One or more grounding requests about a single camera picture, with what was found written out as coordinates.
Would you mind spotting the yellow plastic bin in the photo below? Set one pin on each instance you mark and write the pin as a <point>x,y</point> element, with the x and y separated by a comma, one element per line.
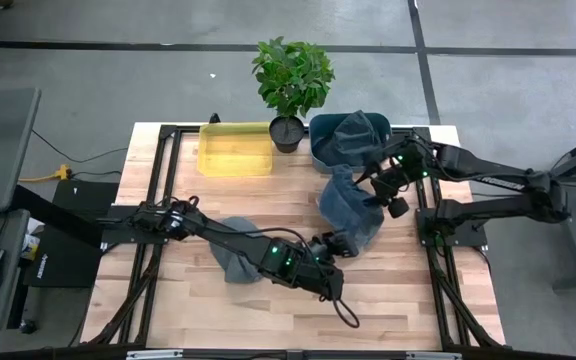
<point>233,150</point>

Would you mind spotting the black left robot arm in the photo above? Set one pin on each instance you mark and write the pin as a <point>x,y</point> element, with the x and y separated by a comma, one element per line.
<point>238,240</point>

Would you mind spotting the small black clamp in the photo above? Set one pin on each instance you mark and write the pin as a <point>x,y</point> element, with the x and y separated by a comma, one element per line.
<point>214,119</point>

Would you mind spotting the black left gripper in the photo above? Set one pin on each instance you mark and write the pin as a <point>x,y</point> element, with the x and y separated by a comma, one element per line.
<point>329,249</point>

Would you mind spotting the silver metal bracket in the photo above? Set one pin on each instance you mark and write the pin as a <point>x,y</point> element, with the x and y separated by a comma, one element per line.
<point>153,354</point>
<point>433,356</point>

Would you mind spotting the black Trossen controller box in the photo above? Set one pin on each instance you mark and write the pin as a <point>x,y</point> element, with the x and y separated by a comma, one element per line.
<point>63,260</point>

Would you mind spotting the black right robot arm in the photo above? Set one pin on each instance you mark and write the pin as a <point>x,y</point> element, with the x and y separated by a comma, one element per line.
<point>493,173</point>

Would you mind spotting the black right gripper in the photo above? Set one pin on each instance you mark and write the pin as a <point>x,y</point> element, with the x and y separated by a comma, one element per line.
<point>400,172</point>

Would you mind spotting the teal plastic bin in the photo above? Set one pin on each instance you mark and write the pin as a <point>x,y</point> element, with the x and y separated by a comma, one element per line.
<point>318,120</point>

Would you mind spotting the potted green plant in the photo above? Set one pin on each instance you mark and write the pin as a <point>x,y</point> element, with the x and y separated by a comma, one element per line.
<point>293,75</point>

